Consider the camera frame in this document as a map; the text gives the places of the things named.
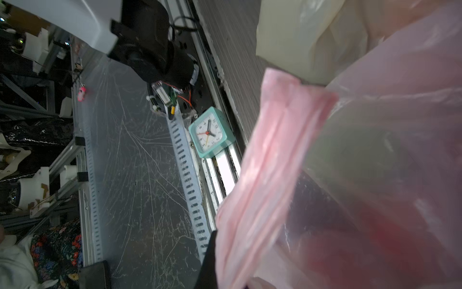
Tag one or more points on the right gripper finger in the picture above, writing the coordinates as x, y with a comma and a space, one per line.
207, 278

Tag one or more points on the large pink plastic bag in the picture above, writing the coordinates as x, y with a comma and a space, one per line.
356, 184

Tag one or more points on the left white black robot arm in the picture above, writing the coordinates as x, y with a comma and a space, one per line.
139, 34

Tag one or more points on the yellow plastic bag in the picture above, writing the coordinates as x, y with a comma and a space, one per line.
313, 40

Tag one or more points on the small teal square clock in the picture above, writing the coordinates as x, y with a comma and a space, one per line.
211, 133

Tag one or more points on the left circuit board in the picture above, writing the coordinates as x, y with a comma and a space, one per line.
167, 99

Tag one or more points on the white slotted cable duct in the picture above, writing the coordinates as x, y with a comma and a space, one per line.
190, 182

